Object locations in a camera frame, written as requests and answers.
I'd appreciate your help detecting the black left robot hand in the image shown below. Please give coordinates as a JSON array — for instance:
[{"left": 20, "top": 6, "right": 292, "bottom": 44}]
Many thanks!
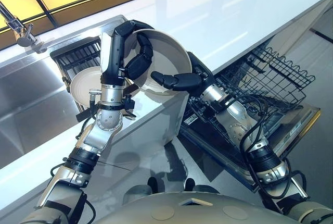
[{"left": 99, "top": 19, "right": 155, "bottom": 86}]

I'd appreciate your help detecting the large beige ceramic plate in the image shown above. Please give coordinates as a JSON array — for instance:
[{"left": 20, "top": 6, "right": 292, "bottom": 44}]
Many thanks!
[{"left": 123, "top": 28, "right": 194, "bottom": 104}]

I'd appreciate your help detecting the silver robot torso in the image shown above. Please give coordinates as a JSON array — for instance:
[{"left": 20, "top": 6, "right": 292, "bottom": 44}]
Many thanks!
[{"left": 23, "top": 192, "right": 333, "bottom": 224}]

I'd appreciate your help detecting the dark right robot foot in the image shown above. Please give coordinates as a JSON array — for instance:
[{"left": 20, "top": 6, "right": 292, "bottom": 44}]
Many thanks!
[{"left": 184, "top": 177, "right": 196, "bottom": 191}]

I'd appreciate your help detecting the dark left robot foot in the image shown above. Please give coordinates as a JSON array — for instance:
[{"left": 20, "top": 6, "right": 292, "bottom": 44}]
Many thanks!
[{"left": 147, "top": 176, "right": 160, "bottom": 193}]

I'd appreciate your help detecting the dark robot foot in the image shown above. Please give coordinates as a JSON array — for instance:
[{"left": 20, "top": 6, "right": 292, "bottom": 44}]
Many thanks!
[
  {"left": 147, "top": 176, "right": 160, "bottom": 193},
  {"left": 184, "top": 177, "right": 196, "bottom": 191}
]

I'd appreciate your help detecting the stainless dishwasher door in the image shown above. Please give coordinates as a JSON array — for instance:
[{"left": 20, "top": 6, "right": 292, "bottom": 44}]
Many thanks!
[{"left": 179, "top": 104, "right": 322, "bottom": 193}]

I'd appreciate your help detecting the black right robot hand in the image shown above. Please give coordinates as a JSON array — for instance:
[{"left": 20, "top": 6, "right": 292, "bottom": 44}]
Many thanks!
[{"left": 151, "top": 51, "right": 216, "bottom": 96}]

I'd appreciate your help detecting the black wire dishwasher rack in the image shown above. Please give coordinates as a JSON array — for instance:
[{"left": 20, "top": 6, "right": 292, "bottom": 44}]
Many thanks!
[{"left": 187, "top": 45, "right": 315, "bottom": 141}]

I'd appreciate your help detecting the chrome kitchen faucet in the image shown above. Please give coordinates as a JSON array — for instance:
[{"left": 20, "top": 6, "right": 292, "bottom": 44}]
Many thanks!
[{"left": 0, "top": 0, "right": 48, "bottom": 54}]

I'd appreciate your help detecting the small beige ceramic plate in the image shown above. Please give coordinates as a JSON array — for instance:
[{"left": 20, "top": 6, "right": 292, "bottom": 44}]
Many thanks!
[{"left": 69, "top": 66, "right": 105, "bottom": 106}]

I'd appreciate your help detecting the stainless steel sink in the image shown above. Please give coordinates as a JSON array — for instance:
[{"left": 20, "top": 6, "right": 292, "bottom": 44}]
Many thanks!
[{"left": 0, "top": 15, "right": 125, "bottom": 169}]

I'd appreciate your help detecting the black dish drying rack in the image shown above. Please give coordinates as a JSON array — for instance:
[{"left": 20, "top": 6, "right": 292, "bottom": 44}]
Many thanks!
[{"left": 49, "top": 35, "right": 103, "bottom": 113}]

